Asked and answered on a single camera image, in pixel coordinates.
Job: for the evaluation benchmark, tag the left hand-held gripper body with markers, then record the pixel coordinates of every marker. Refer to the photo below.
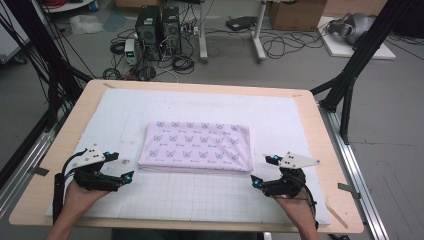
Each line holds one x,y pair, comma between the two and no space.
88,158

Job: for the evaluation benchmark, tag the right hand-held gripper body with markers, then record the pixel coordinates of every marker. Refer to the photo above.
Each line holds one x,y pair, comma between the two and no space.
295,161

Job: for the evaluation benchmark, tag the pale purple printed towel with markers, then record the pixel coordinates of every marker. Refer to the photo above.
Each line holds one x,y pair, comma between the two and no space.
196,146

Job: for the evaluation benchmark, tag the person's left hand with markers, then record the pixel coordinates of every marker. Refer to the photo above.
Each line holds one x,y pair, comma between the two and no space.
78,201

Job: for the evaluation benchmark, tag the person's right hand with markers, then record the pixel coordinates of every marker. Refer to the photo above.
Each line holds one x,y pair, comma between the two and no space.
300,210

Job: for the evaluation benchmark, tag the grey tape piece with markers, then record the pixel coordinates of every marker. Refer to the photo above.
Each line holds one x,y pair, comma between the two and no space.
40,171
348,188

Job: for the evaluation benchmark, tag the white foam grid mat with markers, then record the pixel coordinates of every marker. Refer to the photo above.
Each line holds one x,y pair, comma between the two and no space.
233,106

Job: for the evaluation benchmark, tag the thin wooden strip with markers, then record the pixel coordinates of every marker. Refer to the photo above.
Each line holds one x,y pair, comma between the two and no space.
336,215

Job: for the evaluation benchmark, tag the small white power supply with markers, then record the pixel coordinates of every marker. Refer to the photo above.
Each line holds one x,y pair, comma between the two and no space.
130,51

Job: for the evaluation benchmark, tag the white floor board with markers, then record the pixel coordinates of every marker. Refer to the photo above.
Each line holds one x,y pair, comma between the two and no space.
340,50

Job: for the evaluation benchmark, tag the white desk leg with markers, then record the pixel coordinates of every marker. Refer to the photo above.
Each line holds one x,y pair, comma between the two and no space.
202,33
258,36

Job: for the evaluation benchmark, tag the large black computer tower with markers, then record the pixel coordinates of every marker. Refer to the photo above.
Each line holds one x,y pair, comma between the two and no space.
148,30

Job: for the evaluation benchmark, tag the clear plastic bag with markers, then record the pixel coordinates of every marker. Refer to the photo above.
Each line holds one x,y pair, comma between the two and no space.
85,24

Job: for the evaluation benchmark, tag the slim black computer tower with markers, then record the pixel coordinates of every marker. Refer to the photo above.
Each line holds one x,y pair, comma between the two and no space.
171,30

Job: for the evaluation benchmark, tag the flat black device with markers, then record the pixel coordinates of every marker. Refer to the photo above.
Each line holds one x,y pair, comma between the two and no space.
240,23

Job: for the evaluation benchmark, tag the brown cardboard box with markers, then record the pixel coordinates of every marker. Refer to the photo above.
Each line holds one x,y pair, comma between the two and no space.
296,15

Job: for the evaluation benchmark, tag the grey headset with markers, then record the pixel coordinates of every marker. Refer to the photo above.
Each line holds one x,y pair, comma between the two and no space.
355,26

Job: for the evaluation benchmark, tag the aluminium rail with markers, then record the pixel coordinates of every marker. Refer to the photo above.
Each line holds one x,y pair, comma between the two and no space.
30,156
353,166

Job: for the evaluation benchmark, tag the black metal frame post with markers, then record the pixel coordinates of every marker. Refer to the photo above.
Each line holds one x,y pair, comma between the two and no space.
360,53
50,60

